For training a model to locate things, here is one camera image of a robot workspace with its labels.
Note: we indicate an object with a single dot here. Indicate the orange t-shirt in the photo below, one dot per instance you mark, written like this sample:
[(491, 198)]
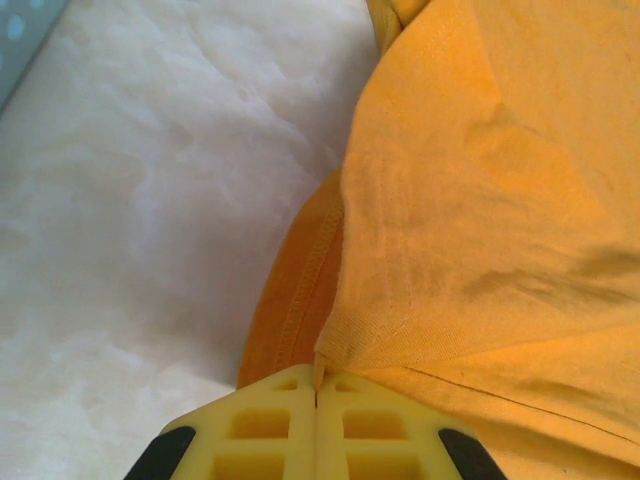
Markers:
[(475, 200)]

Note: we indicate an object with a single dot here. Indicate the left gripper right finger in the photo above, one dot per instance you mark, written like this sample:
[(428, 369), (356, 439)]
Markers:
[(327, 450)]

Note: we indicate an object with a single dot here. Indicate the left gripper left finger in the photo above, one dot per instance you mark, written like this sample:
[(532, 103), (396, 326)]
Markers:
[(300, 400)]

